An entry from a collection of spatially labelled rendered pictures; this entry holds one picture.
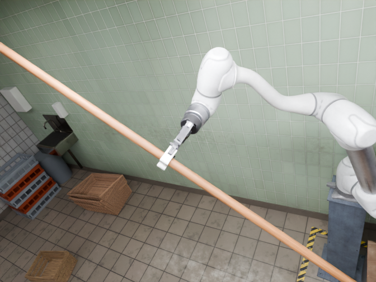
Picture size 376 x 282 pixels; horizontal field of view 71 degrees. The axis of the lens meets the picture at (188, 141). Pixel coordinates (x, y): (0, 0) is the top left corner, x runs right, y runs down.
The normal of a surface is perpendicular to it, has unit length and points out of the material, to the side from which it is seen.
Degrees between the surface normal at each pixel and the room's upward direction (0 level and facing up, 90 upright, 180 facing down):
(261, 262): 0
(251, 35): 90
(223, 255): 0
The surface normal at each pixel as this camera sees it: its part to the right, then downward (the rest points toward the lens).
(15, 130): 0.85, 0.07
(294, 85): -0.44, 0.66
